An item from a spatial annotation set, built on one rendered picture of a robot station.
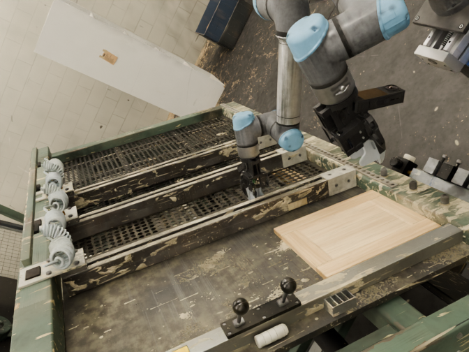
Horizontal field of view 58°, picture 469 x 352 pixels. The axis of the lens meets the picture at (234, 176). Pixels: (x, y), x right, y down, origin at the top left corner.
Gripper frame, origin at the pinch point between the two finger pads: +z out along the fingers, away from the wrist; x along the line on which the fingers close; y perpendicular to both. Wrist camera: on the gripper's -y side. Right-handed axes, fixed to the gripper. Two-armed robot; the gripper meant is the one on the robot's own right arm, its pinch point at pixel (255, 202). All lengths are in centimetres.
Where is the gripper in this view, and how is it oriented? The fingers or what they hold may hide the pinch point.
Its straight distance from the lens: 159.2
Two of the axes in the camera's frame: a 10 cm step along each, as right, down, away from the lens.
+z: 1.7, 8.9, 4.2
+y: 3.9, 3.3, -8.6
